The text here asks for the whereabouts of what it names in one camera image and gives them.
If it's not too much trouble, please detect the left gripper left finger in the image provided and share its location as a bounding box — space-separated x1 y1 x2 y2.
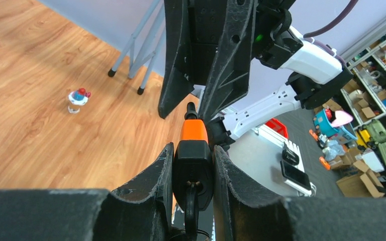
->
0 143 174 240

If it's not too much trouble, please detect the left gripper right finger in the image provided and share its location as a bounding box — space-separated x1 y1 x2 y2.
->
213 146 386 240

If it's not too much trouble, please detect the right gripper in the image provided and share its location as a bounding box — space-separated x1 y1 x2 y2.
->
158 1 257 123

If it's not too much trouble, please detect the orange black padlock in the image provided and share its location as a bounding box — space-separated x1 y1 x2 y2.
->
172 119 214 211

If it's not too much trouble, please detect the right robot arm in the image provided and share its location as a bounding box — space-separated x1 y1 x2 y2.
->
158 1 353 150

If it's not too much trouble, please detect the blue perforated metal stand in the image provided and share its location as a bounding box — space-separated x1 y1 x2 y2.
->
108 1 166 95

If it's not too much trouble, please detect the black device on table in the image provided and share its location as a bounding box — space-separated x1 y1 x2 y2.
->
280 143 312 196

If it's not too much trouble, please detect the storage shelf with clutter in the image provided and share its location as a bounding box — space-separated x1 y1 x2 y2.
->
310 33 386 198

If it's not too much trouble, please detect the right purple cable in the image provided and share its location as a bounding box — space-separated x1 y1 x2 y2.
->
303 0 360 39

